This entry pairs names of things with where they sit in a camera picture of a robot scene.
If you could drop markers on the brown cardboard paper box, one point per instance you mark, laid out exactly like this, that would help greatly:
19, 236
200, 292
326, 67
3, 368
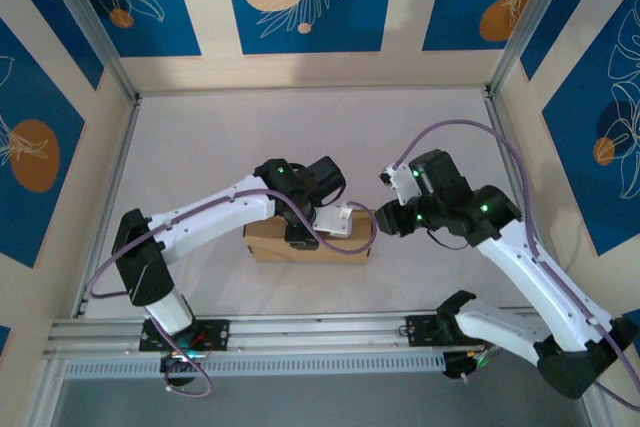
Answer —
270, 247

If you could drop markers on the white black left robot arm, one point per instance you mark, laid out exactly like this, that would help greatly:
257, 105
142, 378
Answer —
210, 217

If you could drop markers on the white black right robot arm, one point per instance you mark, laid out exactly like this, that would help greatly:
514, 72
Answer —
530, 277

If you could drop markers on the black controller box with LED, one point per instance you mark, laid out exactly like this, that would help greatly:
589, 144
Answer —
175, 369
457, 366

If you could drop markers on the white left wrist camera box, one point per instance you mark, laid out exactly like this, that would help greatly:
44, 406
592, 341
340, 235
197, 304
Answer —
335, 221

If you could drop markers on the aluminium frame rail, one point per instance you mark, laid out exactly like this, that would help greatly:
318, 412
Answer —
112, 187
497, 122
310, 92

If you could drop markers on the wide aluminium mounting rail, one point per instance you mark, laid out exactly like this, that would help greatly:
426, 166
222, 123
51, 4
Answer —
325, 332

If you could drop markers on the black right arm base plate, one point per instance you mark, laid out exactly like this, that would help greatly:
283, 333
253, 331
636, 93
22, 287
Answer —
417, 331

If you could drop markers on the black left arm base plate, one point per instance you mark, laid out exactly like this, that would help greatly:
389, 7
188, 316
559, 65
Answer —
220, 334

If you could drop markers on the aluminium frame post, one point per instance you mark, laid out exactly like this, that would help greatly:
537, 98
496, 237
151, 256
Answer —
530, 17
85, 17

